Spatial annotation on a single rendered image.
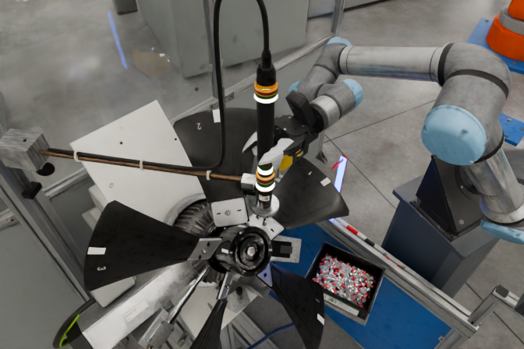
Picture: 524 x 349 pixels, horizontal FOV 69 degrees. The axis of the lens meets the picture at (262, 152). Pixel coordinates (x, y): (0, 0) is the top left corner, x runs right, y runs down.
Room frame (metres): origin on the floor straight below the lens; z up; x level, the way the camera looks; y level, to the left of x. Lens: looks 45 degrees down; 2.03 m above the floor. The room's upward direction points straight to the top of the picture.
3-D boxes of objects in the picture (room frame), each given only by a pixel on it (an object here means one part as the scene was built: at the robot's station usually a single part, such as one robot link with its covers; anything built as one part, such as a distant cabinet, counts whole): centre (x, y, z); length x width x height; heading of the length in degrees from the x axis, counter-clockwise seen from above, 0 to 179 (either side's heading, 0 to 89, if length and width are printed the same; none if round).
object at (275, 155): (0.57, -0.03, 1.45); 0.09 x 0.03 x 0.06; 145
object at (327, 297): (0.60, -0.27, 0.85); 0.22 x 0.17 x 0.07; 61
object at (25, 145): (0.70, 0.61, 1.35); 0.10 x 0.07 x 0.09; 80
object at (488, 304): (0.46, -0.64, 0.96); 0.03 x 0.03 x 0.20; 45
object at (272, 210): (0.59, 0.00, 1.31); 0.09 x 0.07 x 0.10; 80
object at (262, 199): (0.58, -0.01, 1.47); 0.04 x 0.04 x 0.46
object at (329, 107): (0.72, -0.14, 1.45); 0.08 x 0.05 x 0.08; 45
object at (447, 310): (0.77, -0.33, 0.82); 0.90 x 0.04 x 0.08; 45
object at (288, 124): (0.66, -0.08, 1.44); 0.12 x 0.08 x 0.09; 135
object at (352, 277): (0.60, -0.27, 0.83); 0.19 x 0.14 x 0.04; 61
